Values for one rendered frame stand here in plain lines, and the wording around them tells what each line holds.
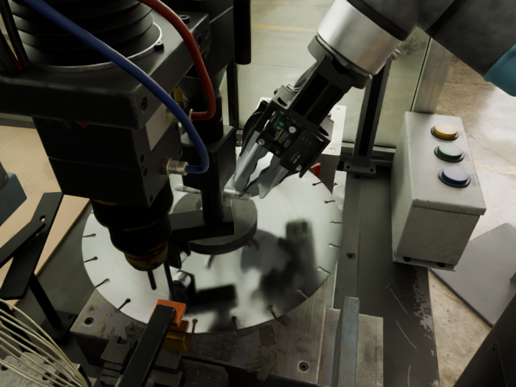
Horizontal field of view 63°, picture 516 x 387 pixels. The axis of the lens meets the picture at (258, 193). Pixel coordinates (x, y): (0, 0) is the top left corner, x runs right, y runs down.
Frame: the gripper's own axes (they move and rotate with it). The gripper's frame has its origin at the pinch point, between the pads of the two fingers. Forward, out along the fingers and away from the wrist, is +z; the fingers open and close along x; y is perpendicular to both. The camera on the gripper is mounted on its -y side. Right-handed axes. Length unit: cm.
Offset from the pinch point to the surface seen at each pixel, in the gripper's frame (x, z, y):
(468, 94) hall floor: 105, -7, -256
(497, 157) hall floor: 116, 5, -184
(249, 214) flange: 2.4, 2.2, 1.6
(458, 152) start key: 28.6, -13.7, -27.0
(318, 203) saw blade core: 9.5, -2.0, -3.6
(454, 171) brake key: 28.1, -12.0, -21.3
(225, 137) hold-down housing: -5.1, -10.5, 12.9
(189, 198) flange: -5.3, 6.2, 0.3
